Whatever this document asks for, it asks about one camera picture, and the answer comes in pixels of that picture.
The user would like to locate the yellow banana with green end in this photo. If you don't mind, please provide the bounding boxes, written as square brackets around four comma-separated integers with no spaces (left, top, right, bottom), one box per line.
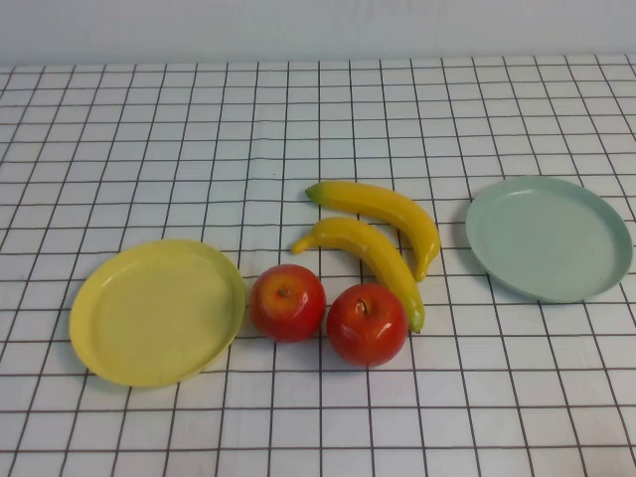
[304,180,442,283]

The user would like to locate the pale green round plate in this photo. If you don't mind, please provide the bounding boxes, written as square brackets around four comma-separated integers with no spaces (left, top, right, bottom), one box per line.
[465,174,634,304]

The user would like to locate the yellow round plastic plate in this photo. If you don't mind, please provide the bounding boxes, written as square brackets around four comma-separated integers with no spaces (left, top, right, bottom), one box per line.
[69,238,248,389]

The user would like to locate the deep red apple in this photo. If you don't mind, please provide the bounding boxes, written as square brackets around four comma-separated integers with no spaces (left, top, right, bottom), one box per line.
[326,282,409,369]

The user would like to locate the red apple with orange top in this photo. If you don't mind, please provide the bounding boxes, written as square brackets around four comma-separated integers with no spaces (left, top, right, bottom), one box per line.
[249,263,328,344]

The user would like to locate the yellow banana with thin stem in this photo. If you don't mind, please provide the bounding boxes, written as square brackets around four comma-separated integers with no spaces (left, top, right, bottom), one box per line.
[290,216,427,334]

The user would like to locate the white grid-pattern tablecloth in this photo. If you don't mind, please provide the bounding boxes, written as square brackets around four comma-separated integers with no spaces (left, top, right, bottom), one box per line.
[0,53,636,477]

